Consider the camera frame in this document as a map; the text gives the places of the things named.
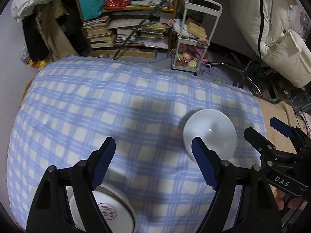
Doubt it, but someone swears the right hand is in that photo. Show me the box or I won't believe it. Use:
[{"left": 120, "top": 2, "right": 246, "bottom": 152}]
[{"left": 275, "top": 189, "right": 307, "bottom": 210}]

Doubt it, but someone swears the cherry plate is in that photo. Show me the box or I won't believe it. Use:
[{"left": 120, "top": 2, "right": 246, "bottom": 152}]
[{"left": 66, "top": 183, "right": 137, "bottom": 233}]

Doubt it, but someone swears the white bedding pile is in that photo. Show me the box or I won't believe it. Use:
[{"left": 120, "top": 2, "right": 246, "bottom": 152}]
[{"left": 229, "top": 0, "right": 310, "bottom": 88}]

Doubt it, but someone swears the white rolling cart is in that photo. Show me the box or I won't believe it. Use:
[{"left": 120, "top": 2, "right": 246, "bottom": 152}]
[{"left": 171, "top": 0, "right": 223, "bottom": 73}]

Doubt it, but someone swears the large white bowl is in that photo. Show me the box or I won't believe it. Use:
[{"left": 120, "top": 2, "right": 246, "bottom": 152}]
[{"left": 183, "top": 109, "right": 237, "bottom": 161}]

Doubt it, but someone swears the yellow metal shelf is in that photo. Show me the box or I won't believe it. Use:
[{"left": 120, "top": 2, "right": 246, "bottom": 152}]
[{"left": 92, "top": 0, "right": 176, "bottom": 56}]

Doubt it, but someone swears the blue plaid tablecloth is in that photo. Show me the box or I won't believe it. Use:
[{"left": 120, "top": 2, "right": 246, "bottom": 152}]
[{"left": 7, "top": 56, "right": 266, "bottom": 232}]

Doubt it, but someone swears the stack of books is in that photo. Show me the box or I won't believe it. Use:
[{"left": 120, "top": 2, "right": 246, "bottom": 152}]
[{"left": 83, "top": 16, "right": 115, "bottom": 49}]

